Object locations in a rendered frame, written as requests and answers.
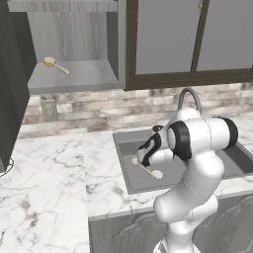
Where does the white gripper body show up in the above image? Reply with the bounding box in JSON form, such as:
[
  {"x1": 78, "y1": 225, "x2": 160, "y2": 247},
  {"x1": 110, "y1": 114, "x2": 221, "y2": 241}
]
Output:
[{"x1": 150, "y1": 147, "x2": 176, "y2": 166}]

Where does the wooden dish brush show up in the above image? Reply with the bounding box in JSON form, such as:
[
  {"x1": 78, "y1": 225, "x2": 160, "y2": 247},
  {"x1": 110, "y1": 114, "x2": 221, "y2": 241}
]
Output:
[
  {"x1": 42, "y1": 56, "x2": 71, "y2": 76},
  {"x1": 130, "y1": 157, "x2": 164, "y2": 181}
]

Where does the grey kitchen sink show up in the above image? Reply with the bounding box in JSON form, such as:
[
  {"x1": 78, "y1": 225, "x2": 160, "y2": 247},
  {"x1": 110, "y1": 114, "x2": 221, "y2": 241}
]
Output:
[{"x1": 112, "y1": 126, "x2": 253, "y2": 196}]

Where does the grey base cabinet door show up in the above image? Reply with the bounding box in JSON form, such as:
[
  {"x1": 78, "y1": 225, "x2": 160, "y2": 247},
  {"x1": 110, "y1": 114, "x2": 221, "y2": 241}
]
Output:
[
  {"x1": 193, "y1": 193, "x2": 253, "y2": 253},
  {"x1": 88, "y1": 211, "x2": 170, "y2": 253}
]

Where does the grey dark-framed cabinet door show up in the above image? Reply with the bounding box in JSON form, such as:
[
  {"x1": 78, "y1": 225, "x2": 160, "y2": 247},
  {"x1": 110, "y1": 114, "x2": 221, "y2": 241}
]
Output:
[
  {"x1": 191, "y1": 0, "x2": 253, "y2": 84},
  {"x1": 126, "y1": 0, "x2": 210, "y2": 92}
]

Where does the dark open cabinet door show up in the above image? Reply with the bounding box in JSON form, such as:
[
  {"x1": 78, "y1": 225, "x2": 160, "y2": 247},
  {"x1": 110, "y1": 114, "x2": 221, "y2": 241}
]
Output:
[{"x1": 0, "y1": 0, "x2": 38, "y2": 174}]

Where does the grey curved tap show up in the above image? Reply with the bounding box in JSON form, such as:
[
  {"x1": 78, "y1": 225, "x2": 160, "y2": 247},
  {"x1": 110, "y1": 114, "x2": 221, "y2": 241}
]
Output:
[{"x1": 177, "y1": 87, "x2": 203, "y2": 116}]

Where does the grey open wall cabinet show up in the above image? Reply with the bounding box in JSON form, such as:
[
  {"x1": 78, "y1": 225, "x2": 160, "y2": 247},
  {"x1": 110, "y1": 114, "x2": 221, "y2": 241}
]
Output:
[{"x1": 7, "y1": 0, "x2": 127, "y2": 96}]

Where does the grey wall socket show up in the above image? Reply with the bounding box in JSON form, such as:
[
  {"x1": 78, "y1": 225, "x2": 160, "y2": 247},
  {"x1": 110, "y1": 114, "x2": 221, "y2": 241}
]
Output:
[{"x1": 40, "y1": 95, "x2": 60, "y2": 123}]

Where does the thin cabinet door handle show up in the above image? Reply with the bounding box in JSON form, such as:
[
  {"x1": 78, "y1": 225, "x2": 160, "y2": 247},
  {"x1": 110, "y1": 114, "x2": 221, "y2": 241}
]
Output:
[{"x1": 0, "y1": 156, "x2": 15, "y2": 178}]

